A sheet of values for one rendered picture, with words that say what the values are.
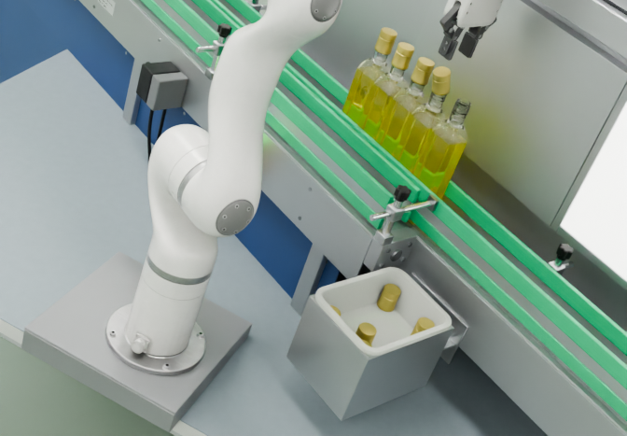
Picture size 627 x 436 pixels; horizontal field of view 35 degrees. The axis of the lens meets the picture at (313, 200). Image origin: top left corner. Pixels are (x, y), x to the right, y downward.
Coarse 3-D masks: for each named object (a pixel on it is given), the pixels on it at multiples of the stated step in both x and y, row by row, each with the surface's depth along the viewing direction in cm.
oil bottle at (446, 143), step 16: (448, 128) 189; (464, 128) 191; (432, 144) 192; (448, 144) 189; (464, 144) 192; (432, 160) 193; (448, 160) 192; (416, 176) 197; (432, 176) 194; (448, 176) 196
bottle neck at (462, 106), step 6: (456, 102) 188; (462, 102) 189; (468, 102) 189; (456, 108) 188; (462, 108) 187; (468, 108) 188; (456, 114) 188; (462, 114) 188; (450, 120) 190; (456, 120) 189; (462, 120) 189; (456, 126) 190
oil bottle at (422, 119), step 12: (420, 108) 193; (408, 120) 196; (420, 120) 193; (432, 120) 192; (408, 132) 196; (420, 132) 194; (408, 144) 197; (420, 144) 194; (396, 156) 200; (408, 156) 197; (420, 156) 196; (408, 168) 198
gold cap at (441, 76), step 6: (438, 72) 188; (444, 72) 188; (450, 72) 188; (432, 78) 190; (438, 78) 188; (444, 78) 188; (450, 78) 189; (432, 84) 190; (438, 84) 189; (444, 84) 189; (432, 90) 191; (438, 90) 190; (444, 90) 190
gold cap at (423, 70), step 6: (420, 60) 193; (426, 60) 194; (420, 66) 192; (426, 66) 192; (432, 66) 192; (414, 72) 194; (420, 72) 193; (426, 72) 193; (414, 78) 194; (420, 78) 194; (426, 78) 194; (420, 84) 194; (426, 84) 195
